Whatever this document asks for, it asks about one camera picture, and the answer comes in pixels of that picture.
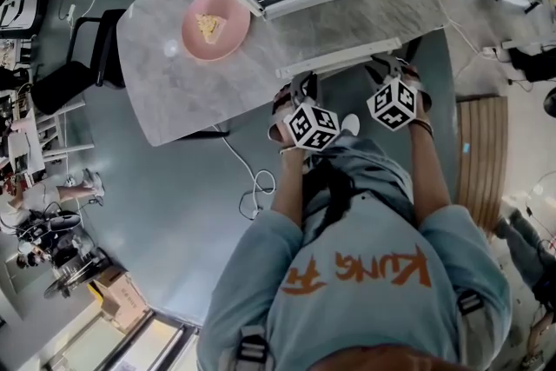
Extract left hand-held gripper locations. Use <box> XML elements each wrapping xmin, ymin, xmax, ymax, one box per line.
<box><xmin>282</xmin><ymin>71</ymin><xmax>340</xmax><ymax>152</ymax></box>

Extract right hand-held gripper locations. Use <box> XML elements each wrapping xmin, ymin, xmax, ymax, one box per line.
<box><xmin>364</xmin><ymin>54</ymin><xmax>417</xmax><ymax>131</ymax></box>

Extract person's right forearm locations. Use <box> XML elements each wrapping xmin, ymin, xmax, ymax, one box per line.
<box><xmin>407</xmin><ymin>121</ymin><xmax>453</xmax><ymax>230</ymax></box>

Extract person's left forearm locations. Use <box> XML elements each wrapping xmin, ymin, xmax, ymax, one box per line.
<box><xmin>271</xmin><ymin>146</ymin><xmax>314</xmax><ymax>228</ymax></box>

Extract person's left hand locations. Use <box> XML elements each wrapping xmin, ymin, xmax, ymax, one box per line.
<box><xmin>268</xmin><ymin>85</ymin><xmax>299</xmax><ymax>147</ymax></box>

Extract person's right hand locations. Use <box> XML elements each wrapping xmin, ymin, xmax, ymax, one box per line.
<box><xmin>403</xmin><ymin>63</ymin><xmax>432</xmax><ymax>118</ymax></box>

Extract black table leg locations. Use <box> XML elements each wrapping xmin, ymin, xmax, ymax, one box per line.
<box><xmin>181</xmin><ymin>129</ymin><xmax>231</xmax><ymax>141</ymax></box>
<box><xmin>401</xmin><ymin>36</ymin><xmax>425</xmax><ymax>60</ymax></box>

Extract person's white shoe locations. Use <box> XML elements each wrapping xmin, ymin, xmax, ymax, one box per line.
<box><xmin>341</xmin><ymin>113</ymin><xmax>361</xmax><ymax>136</ymax></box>

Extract pink round plate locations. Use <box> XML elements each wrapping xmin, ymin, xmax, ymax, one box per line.
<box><xmin>181</xmin><ymin>0</ymin><xmax>252</xmax><ymax>61</ymax></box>

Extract person's blue jeans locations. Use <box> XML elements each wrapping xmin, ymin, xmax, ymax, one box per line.
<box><xmin>303</xmin><ymin>133</ymin><xmax>416</xmax><ymax>227</ymax></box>

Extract yellow food slice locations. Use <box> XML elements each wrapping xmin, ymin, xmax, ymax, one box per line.
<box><xmin>194</xmin><ymin>12</ymin><xmax>228</xmax><ymax>44</ymax></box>

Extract brown slatted wooden board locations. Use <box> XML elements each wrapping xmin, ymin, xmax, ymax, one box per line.
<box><xmin>455</xmin><ymin>95</ymin><xmax>509</xmax><ymax>234</ymax></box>

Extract person's light blue shirt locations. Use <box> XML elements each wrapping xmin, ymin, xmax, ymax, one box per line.
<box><xmin>197</xmin><ymin>203</ymin><xmax>513</xmax><ymax>371</ymax></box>

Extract black chair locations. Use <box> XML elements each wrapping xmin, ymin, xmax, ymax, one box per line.
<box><xmin>30</xmin><ymin>8</ymin><xmax>128</xmax><ymax>116</ymax></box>

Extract cardboard box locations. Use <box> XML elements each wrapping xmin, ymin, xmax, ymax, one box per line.
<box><xmin>89</xmin><ymin>271</ymin><xmax>151</xmax><ymax>332</ymax></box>

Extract dark wrist bracelet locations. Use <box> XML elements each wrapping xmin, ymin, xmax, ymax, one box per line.
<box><xmin>409</xmin><ymin>119</ymin><xmax>435</xmax><ymax>139</ymax></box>

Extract white floor cable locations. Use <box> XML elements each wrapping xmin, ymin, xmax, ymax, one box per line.
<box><xmin>211</xmin><ymin>124</ymin><xmax>278</xmax><ymax>222</ymax></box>

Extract grey harness strap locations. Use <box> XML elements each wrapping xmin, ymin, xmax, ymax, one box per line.
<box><xmin>234</xmin><ymin>324</ymin><xmax>275</xmax><ymax>371</ymax></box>
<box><xmin>455</xmin><ymin>288</ymin><xmax>486</xmax><ymax>318</ymax></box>

